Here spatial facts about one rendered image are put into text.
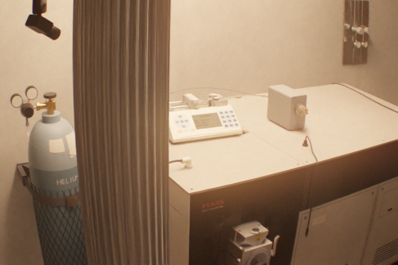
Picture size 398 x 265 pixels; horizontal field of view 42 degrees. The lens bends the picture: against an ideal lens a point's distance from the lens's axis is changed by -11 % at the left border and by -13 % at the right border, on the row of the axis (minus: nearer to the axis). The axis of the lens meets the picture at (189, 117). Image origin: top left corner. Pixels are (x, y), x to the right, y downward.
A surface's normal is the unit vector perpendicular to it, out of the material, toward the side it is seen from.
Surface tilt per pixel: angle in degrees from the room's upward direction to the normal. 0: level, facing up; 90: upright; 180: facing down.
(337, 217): 90
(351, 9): 90
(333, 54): 90
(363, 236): 90
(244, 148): 0
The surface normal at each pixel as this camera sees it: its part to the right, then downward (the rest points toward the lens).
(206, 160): 0.02, -0.95
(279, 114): -0.89, 0.14
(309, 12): 0.46, 0.29
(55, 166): 0.23, 0.25
